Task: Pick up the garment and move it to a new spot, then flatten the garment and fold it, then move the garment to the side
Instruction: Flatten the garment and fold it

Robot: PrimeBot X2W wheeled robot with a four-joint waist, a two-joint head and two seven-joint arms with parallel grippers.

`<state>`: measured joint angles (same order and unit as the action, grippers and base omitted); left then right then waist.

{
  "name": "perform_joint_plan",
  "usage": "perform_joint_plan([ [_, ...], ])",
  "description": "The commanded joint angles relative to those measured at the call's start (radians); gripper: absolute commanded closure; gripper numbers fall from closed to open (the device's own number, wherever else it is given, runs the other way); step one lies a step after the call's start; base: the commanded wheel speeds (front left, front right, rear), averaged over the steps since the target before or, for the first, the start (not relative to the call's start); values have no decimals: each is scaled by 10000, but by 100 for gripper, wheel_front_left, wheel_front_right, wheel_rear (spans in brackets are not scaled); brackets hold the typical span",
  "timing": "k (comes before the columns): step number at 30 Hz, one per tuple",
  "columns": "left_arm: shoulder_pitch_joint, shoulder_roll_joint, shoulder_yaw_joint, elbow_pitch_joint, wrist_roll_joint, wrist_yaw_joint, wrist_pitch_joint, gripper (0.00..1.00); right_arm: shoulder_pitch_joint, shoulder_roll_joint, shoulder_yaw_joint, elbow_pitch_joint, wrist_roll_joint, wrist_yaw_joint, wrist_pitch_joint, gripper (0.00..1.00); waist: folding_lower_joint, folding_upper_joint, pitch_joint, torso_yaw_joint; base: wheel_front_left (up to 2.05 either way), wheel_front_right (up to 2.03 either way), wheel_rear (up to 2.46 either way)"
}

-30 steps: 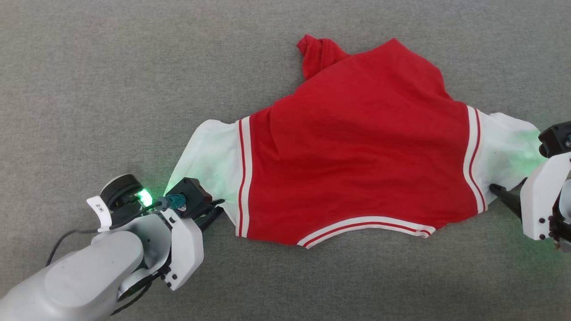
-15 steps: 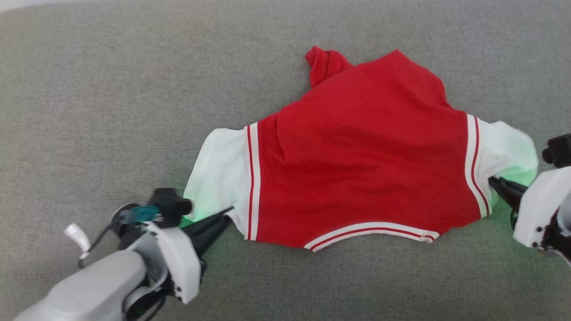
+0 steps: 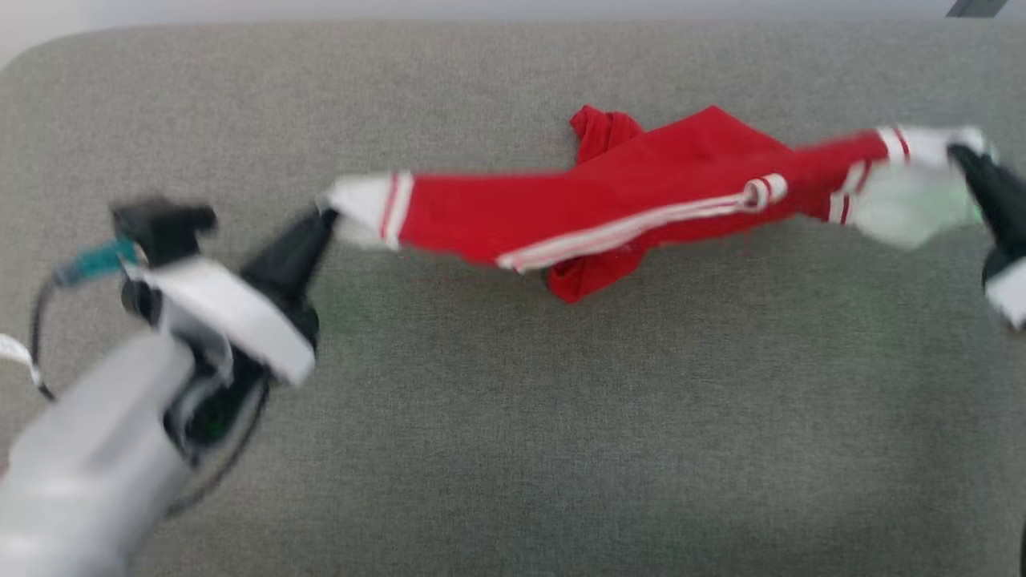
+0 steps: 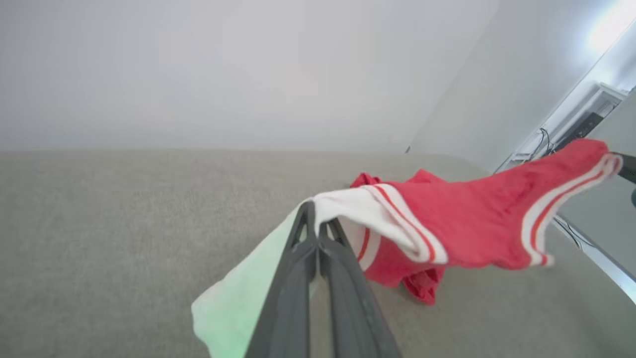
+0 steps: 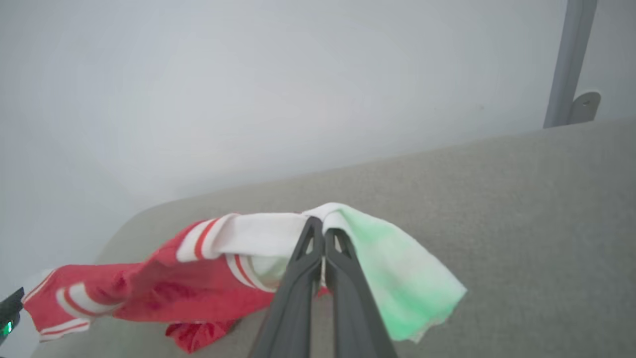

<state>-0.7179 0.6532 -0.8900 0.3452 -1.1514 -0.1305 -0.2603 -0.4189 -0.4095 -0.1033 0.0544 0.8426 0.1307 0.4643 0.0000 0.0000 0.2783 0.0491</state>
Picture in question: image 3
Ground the red and white shirt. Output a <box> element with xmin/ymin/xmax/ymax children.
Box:
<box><xmin>321</xmin><ymin>104</ymin><xmax>995</xmax><ymax>305</ymax></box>

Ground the grey fabric sofa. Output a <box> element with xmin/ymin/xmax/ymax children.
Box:
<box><xmin>0</xmin><ymin>20</ymin><xmax>1026</xmax><ymax>577</ymax></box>

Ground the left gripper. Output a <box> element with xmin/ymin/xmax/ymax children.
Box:
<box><xmin>120</xmin><ymin>207</ymin><xmax>337</xmax><ymax>462</ymax></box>

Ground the white cable label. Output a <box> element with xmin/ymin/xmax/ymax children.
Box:
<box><xmin>0</xmin><ymin>333</ymin><xmax>42</xmax><ymax>387</ymax></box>

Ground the teal left cable plug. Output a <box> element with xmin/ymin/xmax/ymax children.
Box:
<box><xmin>53</xmin><ymin>239</ymin><xmax>139</xmax><ymax>288</ymax></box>

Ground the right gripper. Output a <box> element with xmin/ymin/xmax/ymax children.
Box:
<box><xmin>948</xmin><ymin>144</ymin><xmax>1026</xmax><ymax>329</ymax></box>

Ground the black left camera cable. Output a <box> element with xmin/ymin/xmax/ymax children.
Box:
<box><xmin>28</xmin><ymin>276</ymin><xmax>65</xmax><ymax>401</ymax></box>

